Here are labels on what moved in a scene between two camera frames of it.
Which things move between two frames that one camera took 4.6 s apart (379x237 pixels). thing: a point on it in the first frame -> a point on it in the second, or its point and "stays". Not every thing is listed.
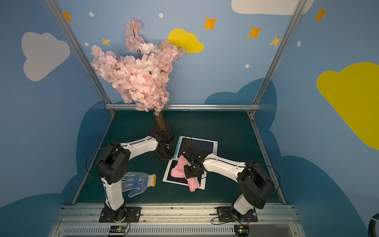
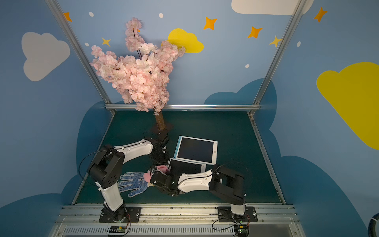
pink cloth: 179,171 -> 162,168
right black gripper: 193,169 -> 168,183
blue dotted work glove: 139,180 stays
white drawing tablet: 199,144 stays
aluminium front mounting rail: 83,220 stays
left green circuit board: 117,229 stays
